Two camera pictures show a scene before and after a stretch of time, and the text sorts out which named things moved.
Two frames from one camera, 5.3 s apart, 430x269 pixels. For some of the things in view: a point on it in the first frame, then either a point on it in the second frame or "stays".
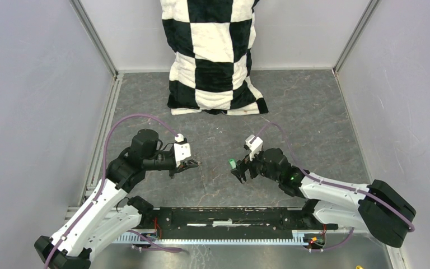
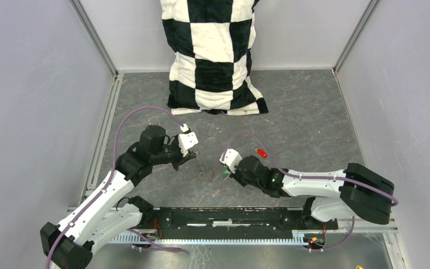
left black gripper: x=182 y=166 → x=182 y=159
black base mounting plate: x=234 y=221 stays
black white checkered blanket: x=211 y=66 stays
